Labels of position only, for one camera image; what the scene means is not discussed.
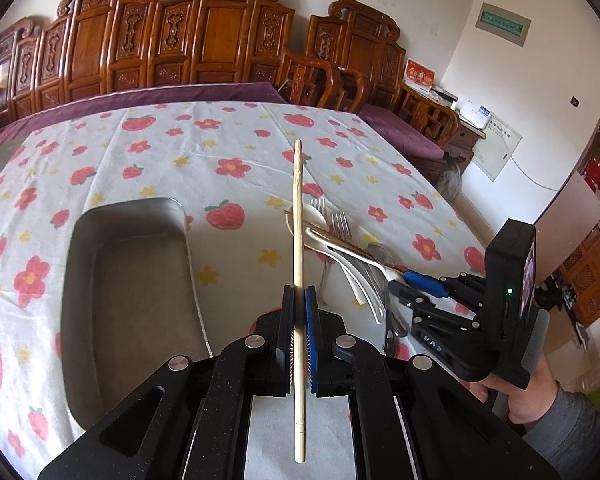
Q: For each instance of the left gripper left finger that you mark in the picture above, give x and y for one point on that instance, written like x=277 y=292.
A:
x=190 y=419

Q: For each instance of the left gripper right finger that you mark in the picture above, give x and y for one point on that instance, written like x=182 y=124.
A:
x=411 y=419

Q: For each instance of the light wooden chopstick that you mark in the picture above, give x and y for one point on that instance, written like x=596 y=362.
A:
x=299 y=378

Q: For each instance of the small white plastic spoon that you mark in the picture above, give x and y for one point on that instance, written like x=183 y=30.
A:
x=337 y=244

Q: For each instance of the stainless steel fork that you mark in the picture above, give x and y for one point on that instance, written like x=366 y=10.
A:
x=394 y=320

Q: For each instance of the large cream serving spoon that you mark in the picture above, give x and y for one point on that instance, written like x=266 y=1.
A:
x=372 y=300

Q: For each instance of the stainless steel spoon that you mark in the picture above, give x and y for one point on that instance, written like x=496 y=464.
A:
x=381 y=253

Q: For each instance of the grey sleeve right forearm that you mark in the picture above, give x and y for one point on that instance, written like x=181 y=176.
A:
x=567 y=436

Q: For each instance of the person's right hand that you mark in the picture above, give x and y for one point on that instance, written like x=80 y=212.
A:
x=525 y=406

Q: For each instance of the metal rectangular tray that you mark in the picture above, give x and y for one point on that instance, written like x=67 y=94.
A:
x=129 y=303

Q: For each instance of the wooden side table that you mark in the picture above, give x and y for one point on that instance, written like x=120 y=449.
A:
x=461 y=146

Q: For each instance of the red greeting card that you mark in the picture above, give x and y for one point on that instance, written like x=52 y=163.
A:
x=418 y=76

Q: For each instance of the strawberry flower tablecloth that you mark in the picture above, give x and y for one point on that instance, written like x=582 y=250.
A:
x=230 y=166

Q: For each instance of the carved wooden armchair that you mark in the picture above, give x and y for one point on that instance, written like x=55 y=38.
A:
x=362 y=43

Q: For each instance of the carved wooden long sofa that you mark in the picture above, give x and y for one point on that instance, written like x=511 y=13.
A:
x=99 y=47

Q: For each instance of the grey wall electrical panel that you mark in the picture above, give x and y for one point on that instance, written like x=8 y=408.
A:
x=503 y=23

